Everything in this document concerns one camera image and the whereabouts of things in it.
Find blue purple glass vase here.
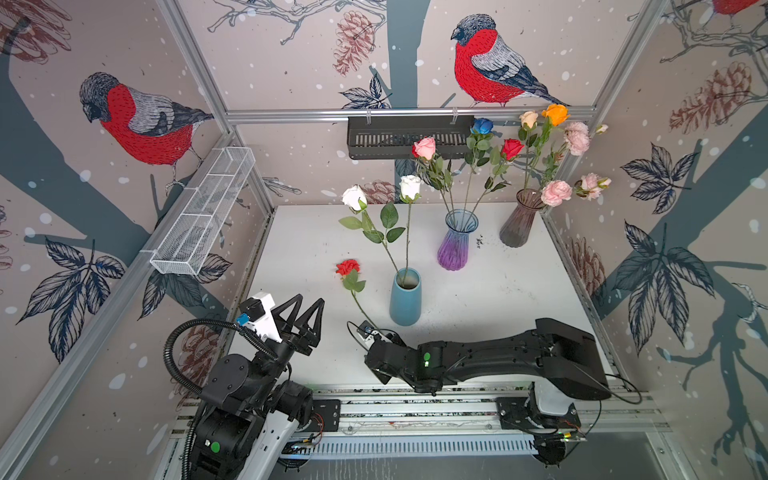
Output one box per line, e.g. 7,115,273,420
437,209,479,271

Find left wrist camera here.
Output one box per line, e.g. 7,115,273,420
236,292,282,343

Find white wire mesh shelf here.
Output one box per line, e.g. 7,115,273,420
150,146,255,276

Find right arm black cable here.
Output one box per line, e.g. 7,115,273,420
575,371,643,439

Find orange artificial rose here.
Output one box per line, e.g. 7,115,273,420
535,104,570,186

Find cream peach artificial rose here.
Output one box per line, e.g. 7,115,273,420
518,111,542,189

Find teal ceramic vase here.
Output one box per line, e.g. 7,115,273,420
389,268,422,326

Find red artificial rose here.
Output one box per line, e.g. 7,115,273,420
472,139,524,212
336,259,376,327

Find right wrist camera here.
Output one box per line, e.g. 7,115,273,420
356,321,377,340

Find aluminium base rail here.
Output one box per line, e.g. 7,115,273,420
173,380,667,460

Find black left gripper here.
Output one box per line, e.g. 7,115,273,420
247,292,323,409

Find blue artificial rose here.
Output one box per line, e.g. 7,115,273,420
464,118,494,210

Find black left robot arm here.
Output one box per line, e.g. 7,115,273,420
163,292,325,479

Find pink artificial rose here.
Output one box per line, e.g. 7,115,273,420
412,137,454,212

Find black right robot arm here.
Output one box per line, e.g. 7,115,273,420
350,318,610,401

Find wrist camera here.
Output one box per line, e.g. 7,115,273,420
236,292,282,343
356,321,377,340

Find pink grey glass vase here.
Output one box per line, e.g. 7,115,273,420
499,189,544,248

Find black hanging wire basket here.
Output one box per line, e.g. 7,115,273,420
347,115,475,160

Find white artificial rose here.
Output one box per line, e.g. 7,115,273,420
400,175,423,285
339,185,407,272

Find pink peony spray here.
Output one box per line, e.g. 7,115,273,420
553,121,607,180
540,173,612,207

